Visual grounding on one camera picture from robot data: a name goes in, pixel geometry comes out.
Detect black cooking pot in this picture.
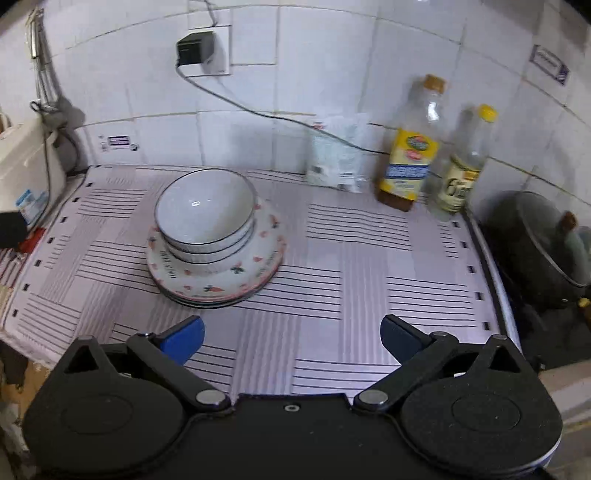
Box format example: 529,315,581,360
485,190,591,310

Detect purple wall sticker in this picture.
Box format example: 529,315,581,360
530,45,570,86

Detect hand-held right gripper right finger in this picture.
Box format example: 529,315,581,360
353,315,539,410

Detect black power plug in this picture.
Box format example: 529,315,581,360
177,31,215,66

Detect white bowl with dark rim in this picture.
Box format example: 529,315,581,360
159,222,256,265
154,168,257,254
163,233,254,278

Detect cream white appliance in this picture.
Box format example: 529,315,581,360
0,117,68,232

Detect glass pot lid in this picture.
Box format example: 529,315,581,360
515,191,591,288

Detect white bunny carrot plate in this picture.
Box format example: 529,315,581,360
147,198,289,303

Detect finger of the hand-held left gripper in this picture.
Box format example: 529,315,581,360
0,211,29,250

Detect small wall sticker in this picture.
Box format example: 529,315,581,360
98,134,140,152

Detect grey power cable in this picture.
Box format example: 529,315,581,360
174,65,393,155

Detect black appliance cable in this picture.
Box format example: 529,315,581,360
30,99,81,177

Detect striped table mat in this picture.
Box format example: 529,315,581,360
0,165,522,398

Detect clear bottle with yellow cap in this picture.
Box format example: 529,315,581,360
427,104,498,222

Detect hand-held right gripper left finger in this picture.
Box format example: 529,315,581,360
62,315,232,411

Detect blue fried egg plate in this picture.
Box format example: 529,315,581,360
157,277,278,309

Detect red object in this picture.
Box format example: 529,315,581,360
21,228,47,254

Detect white wall socket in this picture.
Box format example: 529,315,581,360
187,25,232,78

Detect white plastic seasoning bag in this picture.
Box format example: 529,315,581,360
305,115,370,193

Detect oil bottle with yellow label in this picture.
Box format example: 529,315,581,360
376,74,448,213

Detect hanging metal utensils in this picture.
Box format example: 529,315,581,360
28,11,61,112

